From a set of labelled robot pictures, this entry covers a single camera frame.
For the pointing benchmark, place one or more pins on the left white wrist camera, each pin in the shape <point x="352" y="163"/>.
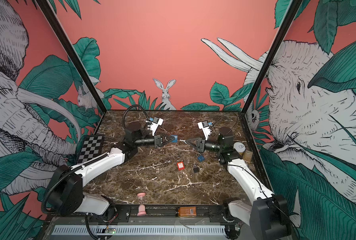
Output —
<point x="153" y="124"/>

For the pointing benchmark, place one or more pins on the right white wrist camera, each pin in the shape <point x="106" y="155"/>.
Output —
<point x="205" y="126"/>

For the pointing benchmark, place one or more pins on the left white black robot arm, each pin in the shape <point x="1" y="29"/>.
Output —
<point x="64" y="194"/>

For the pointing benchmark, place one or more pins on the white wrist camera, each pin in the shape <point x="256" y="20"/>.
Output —
<point x="153" y="124"/>
<point x="205" y="126"/>

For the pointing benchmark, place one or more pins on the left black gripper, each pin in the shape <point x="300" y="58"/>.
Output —
<point x="158" y="140"/>

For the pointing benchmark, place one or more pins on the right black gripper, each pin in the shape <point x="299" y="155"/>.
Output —
<point x="200" y="144"/>

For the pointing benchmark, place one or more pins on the small black padlock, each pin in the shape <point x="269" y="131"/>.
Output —
<point x="196" y="169"/>

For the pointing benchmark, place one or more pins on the orange rectangular box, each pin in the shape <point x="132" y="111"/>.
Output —
<point x="187" y="212"/>

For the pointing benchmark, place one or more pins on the white perforated rail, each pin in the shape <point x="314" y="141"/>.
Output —
<point x="138" y="230"/>

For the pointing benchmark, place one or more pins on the black white checkerboard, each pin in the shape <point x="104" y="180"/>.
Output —
<point x="91" y="147"/>

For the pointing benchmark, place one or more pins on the blue padlock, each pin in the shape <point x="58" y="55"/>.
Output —
<point x="175" y="138"/>
<point x="200" y="157"/>

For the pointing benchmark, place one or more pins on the red padlock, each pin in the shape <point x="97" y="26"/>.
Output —
<point x="180" y="166"/>

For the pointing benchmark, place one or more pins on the pink hourglass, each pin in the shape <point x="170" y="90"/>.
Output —
<point x="142" y="207"/>

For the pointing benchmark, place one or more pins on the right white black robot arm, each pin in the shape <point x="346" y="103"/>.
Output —
<point x="267" y="214"/>

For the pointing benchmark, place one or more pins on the brown spice jar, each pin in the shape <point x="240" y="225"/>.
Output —
<point x="248" y="156"/>

